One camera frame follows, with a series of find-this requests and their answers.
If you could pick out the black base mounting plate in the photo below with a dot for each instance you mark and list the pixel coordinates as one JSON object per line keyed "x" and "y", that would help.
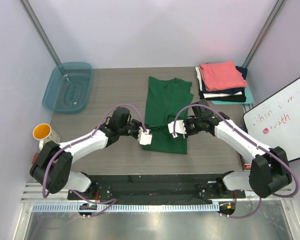
{"x": 158, "y": 181}

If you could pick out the pink whiteboard magnet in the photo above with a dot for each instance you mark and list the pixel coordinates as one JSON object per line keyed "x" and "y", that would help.
{"x": 266, "y": 131}

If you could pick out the aluminium extrusion rail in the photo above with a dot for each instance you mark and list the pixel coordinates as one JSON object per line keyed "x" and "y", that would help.
{"x": 184, "y": 194}

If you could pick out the teal translucent plastic bin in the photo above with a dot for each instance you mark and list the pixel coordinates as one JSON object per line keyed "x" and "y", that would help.
{"x": 68, "y": 88}

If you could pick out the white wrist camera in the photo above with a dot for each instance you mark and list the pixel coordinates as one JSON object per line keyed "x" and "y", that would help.
{"x": 177, "y": 128}
{"x": 144, "y": 136}

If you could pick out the white slotted cable duct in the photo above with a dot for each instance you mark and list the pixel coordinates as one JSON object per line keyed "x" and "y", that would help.
{"x": 67, "y": 207}

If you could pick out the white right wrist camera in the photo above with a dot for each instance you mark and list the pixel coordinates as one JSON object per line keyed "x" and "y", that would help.
{"x": 177, "y": 128}

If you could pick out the left aluminium corner post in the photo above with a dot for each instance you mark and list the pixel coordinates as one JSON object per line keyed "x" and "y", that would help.
{"x": 40, "y": 30}

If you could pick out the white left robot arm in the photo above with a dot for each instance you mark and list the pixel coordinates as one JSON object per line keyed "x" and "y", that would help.
{"x": 52, "y": 166}

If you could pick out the folded white t shirt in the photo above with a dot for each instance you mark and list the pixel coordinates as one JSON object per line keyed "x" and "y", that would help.
{"x": 233, "y": 92}

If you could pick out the folded coral t shirt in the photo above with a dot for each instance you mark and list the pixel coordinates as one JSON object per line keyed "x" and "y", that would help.
{"x": 210, "y": 71}

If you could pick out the white whiteboard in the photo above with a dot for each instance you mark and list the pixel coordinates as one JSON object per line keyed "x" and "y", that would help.
{"x": 280, "y": 113}

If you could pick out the folded navy t shirt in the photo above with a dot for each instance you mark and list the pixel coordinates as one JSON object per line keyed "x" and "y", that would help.
{"x": 231, "y": 78}

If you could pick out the green t shirt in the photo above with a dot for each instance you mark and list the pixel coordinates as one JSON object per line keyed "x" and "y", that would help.
{"x": 165, "y": 98}

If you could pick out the right aluminium corner post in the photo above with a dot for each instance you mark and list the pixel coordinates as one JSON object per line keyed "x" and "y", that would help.
{"x": 270, "y": 20}

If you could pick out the red brown block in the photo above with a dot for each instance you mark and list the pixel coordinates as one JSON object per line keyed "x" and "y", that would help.
{"x": 35, "y": 157}

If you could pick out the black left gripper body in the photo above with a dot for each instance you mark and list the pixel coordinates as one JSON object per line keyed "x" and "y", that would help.
{"x": 132, "y": 128}

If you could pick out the white floral mug orange inside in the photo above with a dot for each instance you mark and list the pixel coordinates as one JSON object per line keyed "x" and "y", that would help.
{"x": 44, "y": 133}

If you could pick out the aluminium corner post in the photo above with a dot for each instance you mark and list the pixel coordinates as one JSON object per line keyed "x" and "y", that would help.
{"x": 270, "y": 20}
{"x": 40, "y": 30}

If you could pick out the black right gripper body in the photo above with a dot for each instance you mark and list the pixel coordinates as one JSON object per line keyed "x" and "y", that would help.
{"x": 192, "y": 126}

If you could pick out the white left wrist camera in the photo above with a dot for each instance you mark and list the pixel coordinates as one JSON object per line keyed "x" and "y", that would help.
{"x": 144, "y": 136}

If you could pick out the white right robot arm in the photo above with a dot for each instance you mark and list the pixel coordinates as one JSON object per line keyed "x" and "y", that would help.
{"x": 269, "y": 168}

